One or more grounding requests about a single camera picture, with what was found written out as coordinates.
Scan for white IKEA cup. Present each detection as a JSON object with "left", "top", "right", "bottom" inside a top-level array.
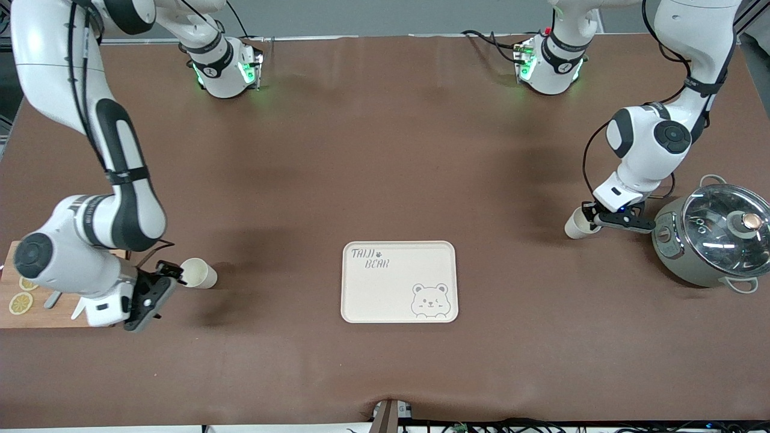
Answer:
[
  {"left": 564, "top": 206, "right": 597, "bottom": 240},
  {"left": 180, "top": 257, "right": 218, "bottom": 290}
]

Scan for beige bear print tray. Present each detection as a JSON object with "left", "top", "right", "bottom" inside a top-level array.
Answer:
[{"left": 340, "top": 241, "right": 459, "bottom": 324}]

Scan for bamboo cutting board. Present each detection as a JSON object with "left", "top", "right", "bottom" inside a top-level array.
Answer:
[{"left": 0, "top": 241, "right": 130, "bottom": 329}]

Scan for grey-green electric cooking pot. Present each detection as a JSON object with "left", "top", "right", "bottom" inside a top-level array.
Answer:
[{"left": 651, "top": 174, "right": 770, "bottom": 294}]

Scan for glass pot lid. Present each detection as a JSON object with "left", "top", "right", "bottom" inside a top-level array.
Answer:
[{"left": 682, "top": 183, "right": 770, "bottom": 278}]

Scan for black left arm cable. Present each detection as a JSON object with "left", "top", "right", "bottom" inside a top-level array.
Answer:
[{"left": 581, "top": 0, "right": 738, "bottom": 205}]

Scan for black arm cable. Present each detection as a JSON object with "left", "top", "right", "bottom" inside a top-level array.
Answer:
[
  {"left": 67, "top": 0, "right": 176, "bottom": 268},
  {"left": 581, "top": 0, "right": 738, "bottom": 205}
]

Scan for black left base cable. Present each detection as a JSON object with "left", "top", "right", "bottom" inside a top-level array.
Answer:
[{"left": 462, "top": 29, "right": 521, "bottom": 64}]

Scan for black base cable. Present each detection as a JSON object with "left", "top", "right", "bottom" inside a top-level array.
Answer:
[
  {"left": 462, "top": 29, "right": 521, "bottom": 64},
  {"left": 226, "top": 0, "right": 251, "bottom": 40}
]

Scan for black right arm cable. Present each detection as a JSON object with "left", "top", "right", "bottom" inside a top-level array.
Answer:
[{"left": 67, "top": 0, "right": 176, "bottom": 268}]

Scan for black right base cable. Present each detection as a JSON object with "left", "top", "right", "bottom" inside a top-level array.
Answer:
[{"left": 226, "top": 0, "right": 251, "bottom": 40}]

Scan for metal table clamp mount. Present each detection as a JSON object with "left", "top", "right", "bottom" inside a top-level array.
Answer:
[{"left": 368, "top": 399, "right": 414, "bottom": 433}]

